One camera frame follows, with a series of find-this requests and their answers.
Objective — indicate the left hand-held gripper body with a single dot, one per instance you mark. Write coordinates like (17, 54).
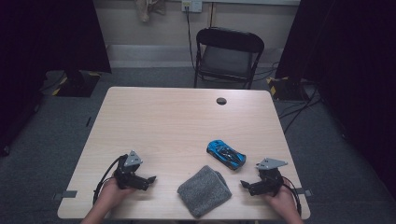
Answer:
(126, 175)

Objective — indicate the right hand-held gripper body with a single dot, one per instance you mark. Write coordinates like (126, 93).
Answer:
(271, 179)

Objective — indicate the blue and black toy car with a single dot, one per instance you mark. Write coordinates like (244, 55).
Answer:
(226, 154)

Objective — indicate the grey towel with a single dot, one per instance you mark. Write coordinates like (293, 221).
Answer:
(204, 191)

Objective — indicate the person's left hand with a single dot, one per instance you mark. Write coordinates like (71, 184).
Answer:
(110, 194)

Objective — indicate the person's right hand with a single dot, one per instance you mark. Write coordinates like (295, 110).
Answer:
(283, 200)

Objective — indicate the grey tape strip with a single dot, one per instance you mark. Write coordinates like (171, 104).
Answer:
(67, 194)
(306, 192)

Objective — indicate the small black floor object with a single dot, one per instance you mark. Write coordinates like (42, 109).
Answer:
(88, 121)

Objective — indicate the black stand base yellow tape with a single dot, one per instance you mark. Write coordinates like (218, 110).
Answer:
(77, 85)
(285, 88)

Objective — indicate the black folding chair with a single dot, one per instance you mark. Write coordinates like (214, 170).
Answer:
(229, 59)

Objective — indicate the black curtain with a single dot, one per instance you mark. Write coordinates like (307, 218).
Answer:
(46, 37)
(351, 62)

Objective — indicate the beige hanging cloth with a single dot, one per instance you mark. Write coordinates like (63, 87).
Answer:
(146, 7)

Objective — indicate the white wall socket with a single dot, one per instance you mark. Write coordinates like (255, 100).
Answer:
(192, 5)

